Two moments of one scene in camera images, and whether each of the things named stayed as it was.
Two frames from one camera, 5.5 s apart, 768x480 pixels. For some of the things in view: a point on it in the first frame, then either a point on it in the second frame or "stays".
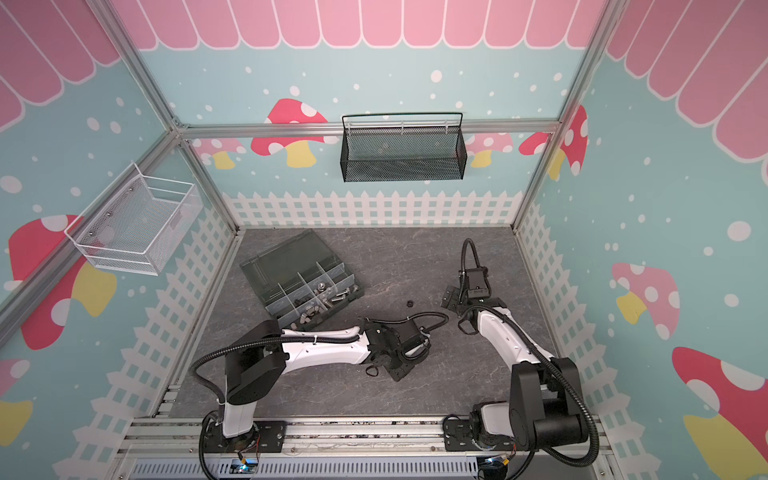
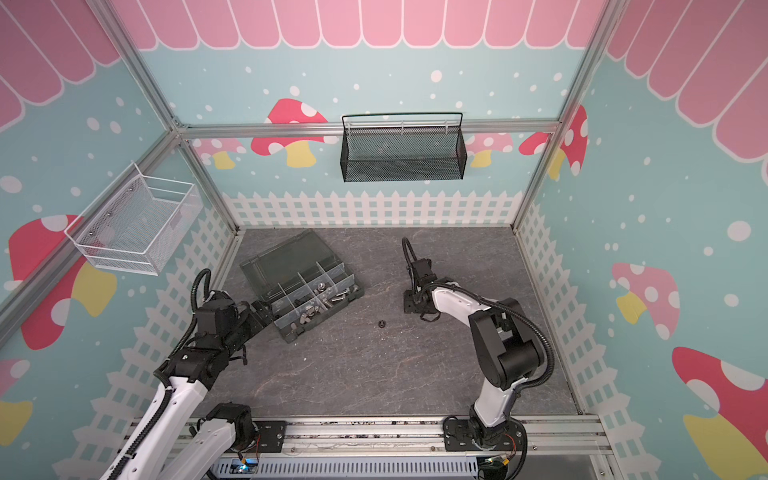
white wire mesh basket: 137,223 stays
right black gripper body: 455,297 → 414,301
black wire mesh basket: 403,153 stays
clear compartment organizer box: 302,282 stays
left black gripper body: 399,368 → 246,326
